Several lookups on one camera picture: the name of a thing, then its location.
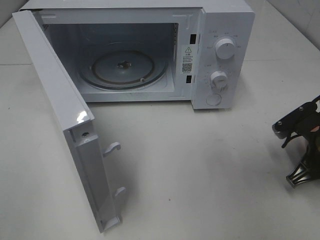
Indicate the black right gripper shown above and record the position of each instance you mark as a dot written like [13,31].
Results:
[305,171]

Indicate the round white door button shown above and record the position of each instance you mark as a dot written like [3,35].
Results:
[214,99]

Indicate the white timer knob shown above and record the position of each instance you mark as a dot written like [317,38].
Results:
[218,79]

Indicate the white microwave door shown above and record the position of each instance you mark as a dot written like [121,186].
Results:
[75,119]

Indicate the upper white power knob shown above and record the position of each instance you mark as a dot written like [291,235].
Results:
[225,48]

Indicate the white microwave oven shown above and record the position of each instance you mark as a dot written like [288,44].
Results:
[79,29]

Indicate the white warning label sticker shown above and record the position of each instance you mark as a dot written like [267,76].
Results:
[187,58]

